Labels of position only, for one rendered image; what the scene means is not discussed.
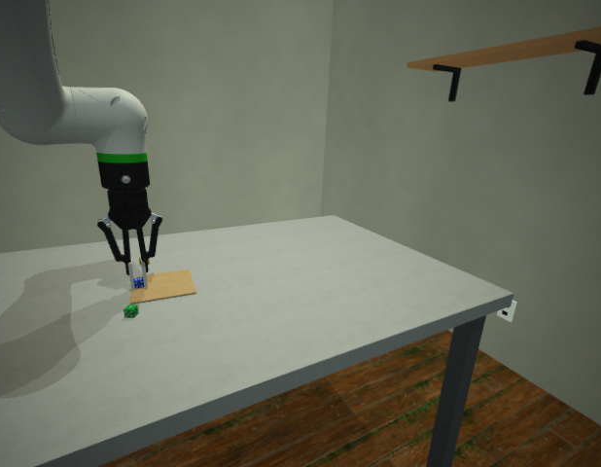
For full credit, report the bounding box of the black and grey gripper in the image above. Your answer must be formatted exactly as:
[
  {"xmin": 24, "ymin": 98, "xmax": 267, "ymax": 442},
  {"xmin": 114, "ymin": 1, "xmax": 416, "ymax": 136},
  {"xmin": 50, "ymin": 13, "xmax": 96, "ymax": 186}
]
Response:
[{"xmin": 97, "ymin": 188, "xmax": 162, "ymax": 290}]

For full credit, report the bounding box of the tan square mat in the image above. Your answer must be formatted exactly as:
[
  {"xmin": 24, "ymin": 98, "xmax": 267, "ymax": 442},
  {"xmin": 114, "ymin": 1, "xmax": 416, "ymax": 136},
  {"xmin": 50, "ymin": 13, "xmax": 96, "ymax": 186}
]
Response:
[{"xmin": 130, "ymin": 269, "xmax": 196, "ymax": 305}]

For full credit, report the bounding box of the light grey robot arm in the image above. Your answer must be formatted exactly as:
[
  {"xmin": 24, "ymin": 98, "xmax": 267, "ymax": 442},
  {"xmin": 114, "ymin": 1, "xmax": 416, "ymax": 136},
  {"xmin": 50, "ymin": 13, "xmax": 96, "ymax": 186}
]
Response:
[{"xmin": 0, "ymin": 0, "xmax": 150, "ymax": 192}]

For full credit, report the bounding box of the green die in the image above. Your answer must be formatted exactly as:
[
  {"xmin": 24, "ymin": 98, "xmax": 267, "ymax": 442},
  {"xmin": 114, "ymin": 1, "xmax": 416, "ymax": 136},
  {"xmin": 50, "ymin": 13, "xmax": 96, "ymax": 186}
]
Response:
[{"xmin": 124, "ymin": 305, "xmax": 139, "ymax": 318}]

